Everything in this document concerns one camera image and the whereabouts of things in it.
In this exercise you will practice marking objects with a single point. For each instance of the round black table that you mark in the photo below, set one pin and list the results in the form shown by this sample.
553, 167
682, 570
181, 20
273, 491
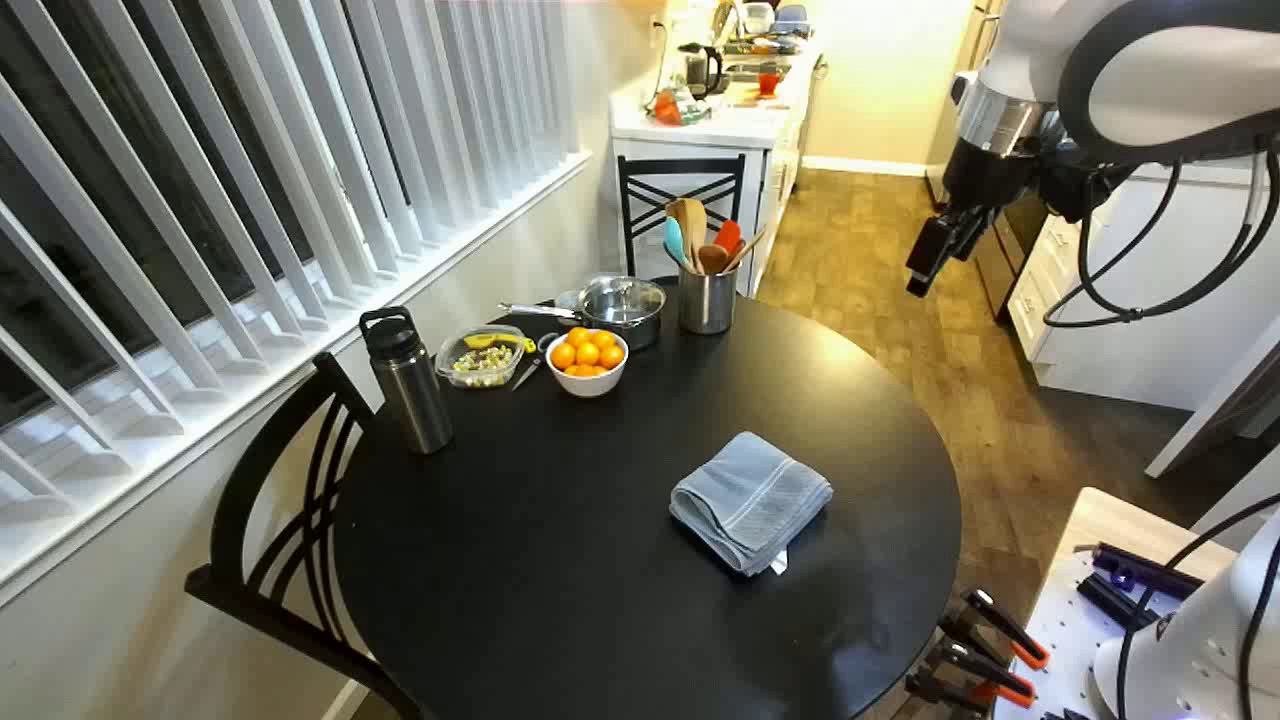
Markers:
528, 570

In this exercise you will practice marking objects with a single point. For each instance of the white kitchen counter cabinet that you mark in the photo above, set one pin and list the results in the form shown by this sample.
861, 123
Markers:
757, 123

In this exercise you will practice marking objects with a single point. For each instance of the blue towel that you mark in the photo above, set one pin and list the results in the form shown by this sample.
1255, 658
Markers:
750, 501

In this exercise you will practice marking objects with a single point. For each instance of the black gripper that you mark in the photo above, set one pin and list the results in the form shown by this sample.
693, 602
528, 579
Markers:
945, 235

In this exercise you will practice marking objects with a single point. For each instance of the black metal chair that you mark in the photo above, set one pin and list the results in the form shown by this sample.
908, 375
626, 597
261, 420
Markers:
273, 533

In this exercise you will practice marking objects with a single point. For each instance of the wooden spatula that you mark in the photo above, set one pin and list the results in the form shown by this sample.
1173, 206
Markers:
693, 221

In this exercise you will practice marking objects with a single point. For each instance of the black orange clamp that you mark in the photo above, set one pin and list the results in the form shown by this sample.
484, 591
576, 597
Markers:
985, 607
985, 669

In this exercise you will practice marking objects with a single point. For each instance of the purple black tool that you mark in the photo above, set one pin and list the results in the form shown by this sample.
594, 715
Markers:
1118, 575

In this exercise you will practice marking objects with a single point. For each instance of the black kettle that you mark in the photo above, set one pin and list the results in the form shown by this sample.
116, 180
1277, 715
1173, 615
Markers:
700, 70

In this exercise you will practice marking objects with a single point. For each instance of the plate with bananas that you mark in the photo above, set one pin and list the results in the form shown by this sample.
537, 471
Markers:
484, 357

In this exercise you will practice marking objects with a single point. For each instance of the teal silicone spatula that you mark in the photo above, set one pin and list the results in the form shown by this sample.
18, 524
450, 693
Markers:
673, 240

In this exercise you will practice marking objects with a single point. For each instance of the steel utensil holder cup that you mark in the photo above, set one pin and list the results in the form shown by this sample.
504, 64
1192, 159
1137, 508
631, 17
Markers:
707, 301

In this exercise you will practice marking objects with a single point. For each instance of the dark metal water bottle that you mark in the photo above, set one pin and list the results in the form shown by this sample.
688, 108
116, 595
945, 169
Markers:
407, 375

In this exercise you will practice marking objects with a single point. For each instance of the white pegboard robot base plate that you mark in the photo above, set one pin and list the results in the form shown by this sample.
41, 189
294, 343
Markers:
1077, 602

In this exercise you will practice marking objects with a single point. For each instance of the white bowl of oranges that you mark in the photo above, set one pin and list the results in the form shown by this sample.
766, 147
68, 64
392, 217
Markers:
587, 360

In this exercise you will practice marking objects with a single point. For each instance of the black chair at counter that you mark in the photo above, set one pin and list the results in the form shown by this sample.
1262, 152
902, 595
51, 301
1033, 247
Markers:
699, 194

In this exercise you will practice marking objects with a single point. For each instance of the steel pot with lid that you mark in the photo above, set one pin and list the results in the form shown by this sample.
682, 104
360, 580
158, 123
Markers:
620, 304

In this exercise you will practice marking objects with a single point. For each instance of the white vertical window blinds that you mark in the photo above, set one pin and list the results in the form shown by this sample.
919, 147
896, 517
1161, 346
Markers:
189, 189

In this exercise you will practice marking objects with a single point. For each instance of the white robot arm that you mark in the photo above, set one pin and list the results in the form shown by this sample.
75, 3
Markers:
1077, 94

